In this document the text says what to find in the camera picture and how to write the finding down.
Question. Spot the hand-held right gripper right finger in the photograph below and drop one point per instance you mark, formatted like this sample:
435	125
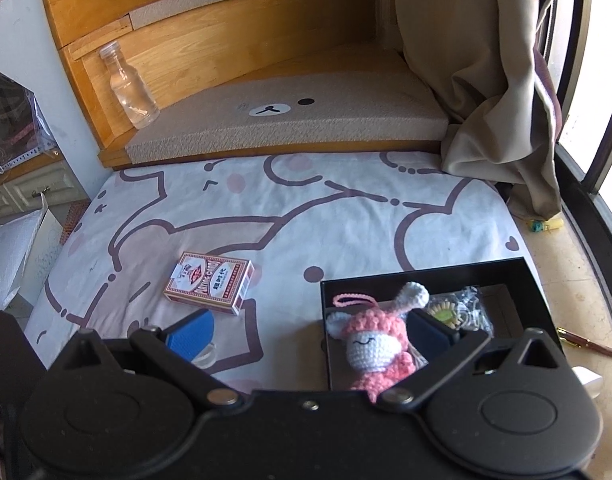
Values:
426	334

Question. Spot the white paper bag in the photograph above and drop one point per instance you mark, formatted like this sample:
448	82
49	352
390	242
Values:
51	245

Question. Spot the yellow green lighter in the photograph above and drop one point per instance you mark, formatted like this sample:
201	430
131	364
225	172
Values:
543	225

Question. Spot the black cardboard box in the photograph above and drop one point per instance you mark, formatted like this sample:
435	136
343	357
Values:
516	280

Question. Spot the brown pen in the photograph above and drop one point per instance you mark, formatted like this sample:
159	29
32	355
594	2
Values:
586	342

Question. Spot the round wooden disc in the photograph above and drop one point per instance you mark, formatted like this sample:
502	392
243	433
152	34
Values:
207	357

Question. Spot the beige curtain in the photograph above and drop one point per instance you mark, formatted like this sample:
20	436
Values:
486	85

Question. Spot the cartoon printed bed sheet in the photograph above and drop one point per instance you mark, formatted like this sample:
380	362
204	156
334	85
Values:
286	210

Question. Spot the white bubble mailer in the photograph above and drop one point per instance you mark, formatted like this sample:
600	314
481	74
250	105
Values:
6	260

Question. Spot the white drawer cabinet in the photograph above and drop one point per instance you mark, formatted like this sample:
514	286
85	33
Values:
31	190

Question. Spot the red playing card box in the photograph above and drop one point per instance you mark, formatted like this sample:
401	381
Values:
208	282

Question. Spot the white folded paper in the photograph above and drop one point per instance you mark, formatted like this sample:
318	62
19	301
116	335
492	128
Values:
586	377

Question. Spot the black window grille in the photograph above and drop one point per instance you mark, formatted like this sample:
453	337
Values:
606	220

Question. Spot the perforated metal rack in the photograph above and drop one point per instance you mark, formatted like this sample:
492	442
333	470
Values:
11	115

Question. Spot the pink crochet bunny doll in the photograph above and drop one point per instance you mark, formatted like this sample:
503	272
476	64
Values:
371	345

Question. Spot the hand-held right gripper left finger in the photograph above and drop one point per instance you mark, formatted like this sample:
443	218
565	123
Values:
191	336

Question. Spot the red mesh basket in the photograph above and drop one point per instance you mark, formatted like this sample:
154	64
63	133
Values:
76	222

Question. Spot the grey bear face mat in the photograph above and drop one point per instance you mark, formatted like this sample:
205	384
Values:
361	115

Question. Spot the wooden stepped platform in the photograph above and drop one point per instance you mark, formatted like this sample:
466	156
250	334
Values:
211	45

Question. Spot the clear plastic bottle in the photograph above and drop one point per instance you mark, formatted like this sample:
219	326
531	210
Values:
131	92

